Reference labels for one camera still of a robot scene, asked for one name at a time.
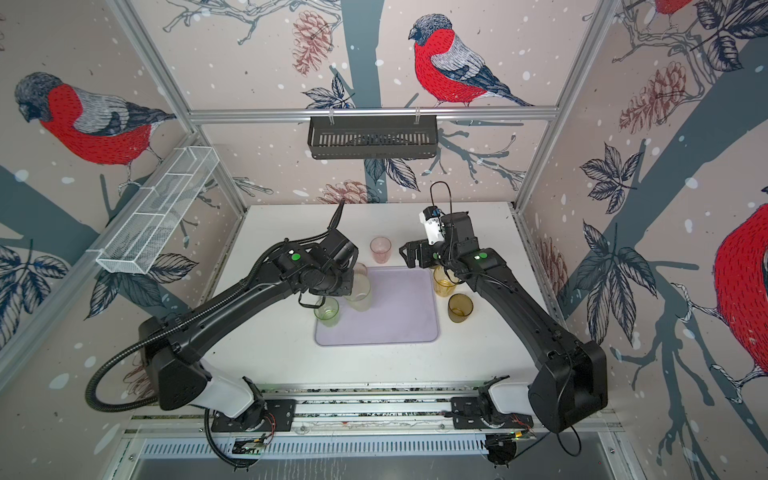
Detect pink glass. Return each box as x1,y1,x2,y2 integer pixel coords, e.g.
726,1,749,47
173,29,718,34
370,236,392,264

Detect bright green faceted glass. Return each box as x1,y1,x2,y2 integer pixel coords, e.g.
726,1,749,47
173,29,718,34
313,297,340,328

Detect tall pale green dimpled glass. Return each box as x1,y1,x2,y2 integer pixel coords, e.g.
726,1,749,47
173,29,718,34
345,263,372,312

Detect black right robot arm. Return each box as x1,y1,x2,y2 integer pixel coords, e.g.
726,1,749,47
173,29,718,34
399,206,608,433

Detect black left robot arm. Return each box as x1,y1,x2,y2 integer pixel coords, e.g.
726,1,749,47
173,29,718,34
139,229,359,430

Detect lilac plastic tray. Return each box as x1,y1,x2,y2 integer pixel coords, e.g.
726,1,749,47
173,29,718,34
315,267,439,347

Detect yellow amber glass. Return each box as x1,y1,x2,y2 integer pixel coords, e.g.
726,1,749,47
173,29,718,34
433,266,460,298

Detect dark olive glass near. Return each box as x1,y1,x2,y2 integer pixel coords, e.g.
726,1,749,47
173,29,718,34
447,293,474,323

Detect aluminium back crossbar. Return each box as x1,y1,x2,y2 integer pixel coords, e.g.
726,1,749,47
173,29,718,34
187,106,560,125

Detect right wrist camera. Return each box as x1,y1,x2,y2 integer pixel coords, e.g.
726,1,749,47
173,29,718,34
419,205,444,245

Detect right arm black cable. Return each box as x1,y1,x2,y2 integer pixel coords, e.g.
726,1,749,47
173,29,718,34
428,180,455,217

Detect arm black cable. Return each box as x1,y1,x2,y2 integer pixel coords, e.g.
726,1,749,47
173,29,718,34
428,180,455,217
84,199,348,470

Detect black hanging wire basket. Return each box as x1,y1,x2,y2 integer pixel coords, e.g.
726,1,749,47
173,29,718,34
307,115,438,160

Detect aluminium front rail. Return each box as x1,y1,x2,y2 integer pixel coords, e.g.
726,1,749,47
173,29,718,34
123,385,625,436

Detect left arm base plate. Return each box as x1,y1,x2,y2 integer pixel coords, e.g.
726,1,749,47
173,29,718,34
211,399,297,433

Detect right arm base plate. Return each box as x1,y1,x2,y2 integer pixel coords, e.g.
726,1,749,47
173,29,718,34
443,396,534,430

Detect white wire mesh shelf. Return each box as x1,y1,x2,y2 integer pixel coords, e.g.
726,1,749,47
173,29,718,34
96,146,219,274

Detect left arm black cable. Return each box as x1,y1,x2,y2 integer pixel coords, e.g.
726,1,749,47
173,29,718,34
84,199,348,470

